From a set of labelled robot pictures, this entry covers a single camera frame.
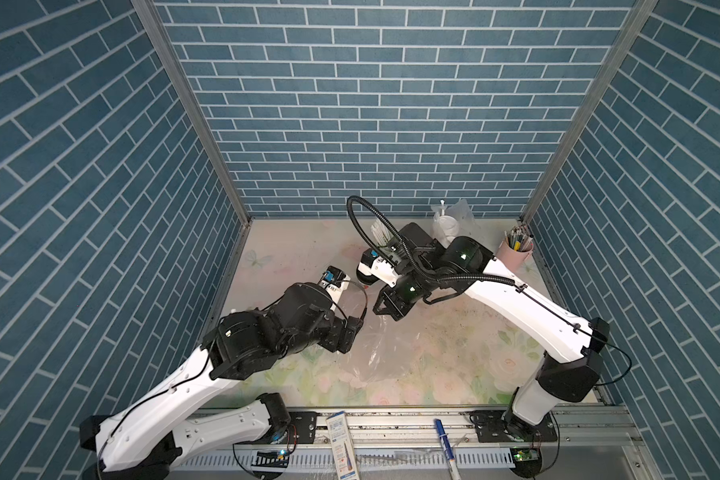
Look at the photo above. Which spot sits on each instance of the clear plastic carrier bag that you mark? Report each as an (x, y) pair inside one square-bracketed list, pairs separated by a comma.
[(462, 211)]

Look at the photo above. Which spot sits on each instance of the red cup black lid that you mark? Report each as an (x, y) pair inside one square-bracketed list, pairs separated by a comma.
[(365, 273)]

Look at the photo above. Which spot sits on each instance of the white blue label card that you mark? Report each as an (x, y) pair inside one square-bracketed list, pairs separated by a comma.
[(342, 447)]

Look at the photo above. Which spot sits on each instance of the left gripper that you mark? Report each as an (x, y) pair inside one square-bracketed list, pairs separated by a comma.
[(334, 341)]

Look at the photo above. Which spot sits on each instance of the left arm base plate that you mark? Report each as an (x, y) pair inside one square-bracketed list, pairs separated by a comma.
[(301, 431)]

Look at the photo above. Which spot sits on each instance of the pencils in bucket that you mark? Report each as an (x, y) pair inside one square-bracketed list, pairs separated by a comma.
[(519, 238)]

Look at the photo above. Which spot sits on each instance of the pink pencil bucket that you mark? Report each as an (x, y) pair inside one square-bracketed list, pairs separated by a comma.
[(513, 259)]

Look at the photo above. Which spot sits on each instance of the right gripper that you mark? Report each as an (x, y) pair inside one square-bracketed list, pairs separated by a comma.
[(392, 307)]

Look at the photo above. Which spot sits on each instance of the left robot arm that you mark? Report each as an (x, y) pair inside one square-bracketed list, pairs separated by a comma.
[(159, 432)]

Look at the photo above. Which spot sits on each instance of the blue white marker pen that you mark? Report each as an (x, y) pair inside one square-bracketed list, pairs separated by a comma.
[(447, 450)]

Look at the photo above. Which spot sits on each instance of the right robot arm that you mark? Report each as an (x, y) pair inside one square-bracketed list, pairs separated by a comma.
[(414, 267)]

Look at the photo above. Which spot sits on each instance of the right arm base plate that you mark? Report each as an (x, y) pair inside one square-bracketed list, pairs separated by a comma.
[(496, 425)]

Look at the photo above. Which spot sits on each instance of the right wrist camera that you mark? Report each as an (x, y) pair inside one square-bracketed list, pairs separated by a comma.
[(383, 269)]

